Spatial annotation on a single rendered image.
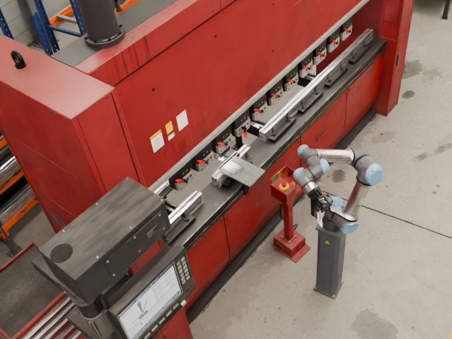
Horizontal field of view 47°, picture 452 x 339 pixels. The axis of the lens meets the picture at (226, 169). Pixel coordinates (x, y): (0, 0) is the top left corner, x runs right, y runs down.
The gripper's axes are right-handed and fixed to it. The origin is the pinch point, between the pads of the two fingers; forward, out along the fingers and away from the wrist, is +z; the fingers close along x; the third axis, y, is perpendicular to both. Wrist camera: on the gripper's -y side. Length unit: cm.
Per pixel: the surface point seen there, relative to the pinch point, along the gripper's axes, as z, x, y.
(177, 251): -18, -82, 1
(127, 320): -1, -113, -11
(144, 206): -28, -95, 33
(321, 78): -143, 116, -58
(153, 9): -124, -49, 56
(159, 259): -20, -90, -4
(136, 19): -120, -60, 55
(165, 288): -9, -91, -13
